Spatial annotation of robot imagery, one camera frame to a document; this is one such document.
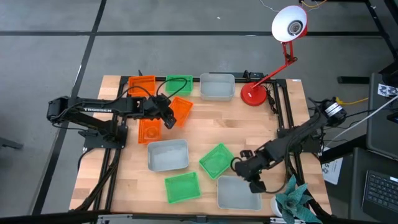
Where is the black white marker card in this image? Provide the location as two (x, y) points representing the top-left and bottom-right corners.
(377, 83), (398, 98)

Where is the dark grey case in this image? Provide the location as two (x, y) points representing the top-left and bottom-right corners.
(366, 72), (398, 161)

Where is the grey plastic bin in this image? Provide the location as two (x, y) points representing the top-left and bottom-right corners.
(216, 175), (263, 212)
(200, 73), (236, 102)
(147, 138), (190, 172)

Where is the black power strip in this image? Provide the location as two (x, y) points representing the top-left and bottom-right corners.
(234, 71), (265, 79)

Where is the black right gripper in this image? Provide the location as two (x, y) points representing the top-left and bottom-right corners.
(233, 149), (271, 194)

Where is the teal artificial plant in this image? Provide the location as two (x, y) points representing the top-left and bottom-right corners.
(275, 174), (323, 224)

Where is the white plant pot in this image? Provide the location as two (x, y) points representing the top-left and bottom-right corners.
(269, 195), (284, 218)

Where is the yellow hanging cable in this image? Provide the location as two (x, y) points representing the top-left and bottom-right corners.
(300, 0), (328, 9)

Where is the green plastic basket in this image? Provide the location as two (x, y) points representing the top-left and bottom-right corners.
(198, 142), (235, 180)
(165, 74), (194, 96)
(164, 171), (202, 205)

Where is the orange plastic basket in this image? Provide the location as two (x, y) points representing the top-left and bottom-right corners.
(169, 96), (194, 128)
(127, 75), (156, 97)
(137, 119), (163, 145)

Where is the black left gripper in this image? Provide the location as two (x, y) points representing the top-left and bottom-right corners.
(148, 94), (178, 130)

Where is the black lamp cord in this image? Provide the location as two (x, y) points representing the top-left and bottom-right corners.
(266, 83), (280, 114)

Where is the grey floor stand foot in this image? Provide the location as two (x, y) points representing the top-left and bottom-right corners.
(0, 136), (24, 150)

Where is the black keyboard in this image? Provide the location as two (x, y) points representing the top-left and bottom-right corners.
(361, 169), (398, 222)

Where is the white paper sheet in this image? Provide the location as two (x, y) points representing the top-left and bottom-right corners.
(322, 147), (345, 186)

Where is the yellow floor cable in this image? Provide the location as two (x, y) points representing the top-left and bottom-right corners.
(335, 96), (369, 106)

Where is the black diagonal stand leg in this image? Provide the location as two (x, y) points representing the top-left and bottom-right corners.
(363, 0), (398, 60)

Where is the red desk lamp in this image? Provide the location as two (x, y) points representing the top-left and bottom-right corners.
(240, 5), (309, 107)

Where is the black aluminium table frame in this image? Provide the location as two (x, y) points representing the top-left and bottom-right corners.
(70, 73), (332, 224)

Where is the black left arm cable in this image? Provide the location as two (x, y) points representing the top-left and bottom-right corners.
(110, 77), (189, 103)

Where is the white cable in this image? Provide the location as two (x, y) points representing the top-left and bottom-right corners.
(325, 95), (398, 149)

